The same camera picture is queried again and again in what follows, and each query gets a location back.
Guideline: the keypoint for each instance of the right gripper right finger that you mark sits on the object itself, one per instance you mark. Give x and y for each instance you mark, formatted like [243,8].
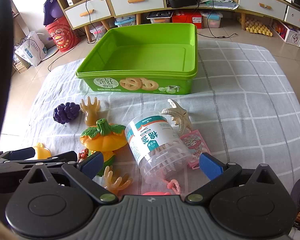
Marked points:
[220,176]

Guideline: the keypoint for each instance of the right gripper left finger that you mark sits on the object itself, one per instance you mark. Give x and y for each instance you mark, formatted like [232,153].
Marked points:
[81,176]

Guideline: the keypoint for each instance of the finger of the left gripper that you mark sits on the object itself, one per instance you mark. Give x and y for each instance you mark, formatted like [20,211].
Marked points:
[21,154]

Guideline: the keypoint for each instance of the yellow toy duck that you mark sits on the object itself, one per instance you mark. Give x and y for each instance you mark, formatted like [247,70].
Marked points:
[41,152]

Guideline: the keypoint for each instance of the pink card packet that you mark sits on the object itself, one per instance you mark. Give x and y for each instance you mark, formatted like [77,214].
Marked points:
[196,145]

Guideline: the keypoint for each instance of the orange toy pumpkin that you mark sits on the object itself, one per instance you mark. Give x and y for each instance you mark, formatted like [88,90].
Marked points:
[105,138]

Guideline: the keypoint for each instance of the purple toy grapes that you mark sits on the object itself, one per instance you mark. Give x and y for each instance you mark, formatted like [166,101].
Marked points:
[66,112]

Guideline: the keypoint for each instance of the clear cotton swab jar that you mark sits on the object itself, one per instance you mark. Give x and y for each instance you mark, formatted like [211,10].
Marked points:
[157,149]

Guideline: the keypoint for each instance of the amber rubber hand toy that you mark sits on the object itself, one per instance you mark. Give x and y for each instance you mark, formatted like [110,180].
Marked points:
[90,110]

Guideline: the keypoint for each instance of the white starfish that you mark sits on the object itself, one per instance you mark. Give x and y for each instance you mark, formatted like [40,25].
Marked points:
[180,116]

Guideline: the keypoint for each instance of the grey checked table cloth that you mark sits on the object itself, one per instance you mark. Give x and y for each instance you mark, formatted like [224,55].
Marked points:
[241,102]

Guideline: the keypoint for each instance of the white shopping bag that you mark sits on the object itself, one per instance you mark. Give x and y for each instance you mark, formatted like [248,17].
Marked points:
[31,49]

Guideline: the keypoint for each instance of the red printed bucket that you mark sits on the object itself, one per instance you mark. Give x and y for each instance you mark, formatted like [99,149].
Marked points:
[62,34]

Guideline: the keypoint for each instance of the green plastic cookie box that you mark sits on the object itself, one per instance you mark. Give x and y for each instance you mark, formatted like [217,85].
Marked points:
[149,58]

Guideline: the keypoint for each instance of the yellow egg tray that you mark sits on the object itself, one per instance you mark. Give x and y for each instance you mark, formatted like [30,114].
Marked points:
[254,26]

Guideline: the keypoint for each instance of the white patterned storage box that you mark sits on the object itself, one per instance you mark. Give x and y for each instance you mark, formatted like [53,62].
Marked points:
[287,33]

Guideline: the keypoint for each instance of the red box under cabinet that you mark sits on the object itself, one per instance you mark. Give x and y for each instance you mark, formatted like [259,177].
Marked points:
[187,16]

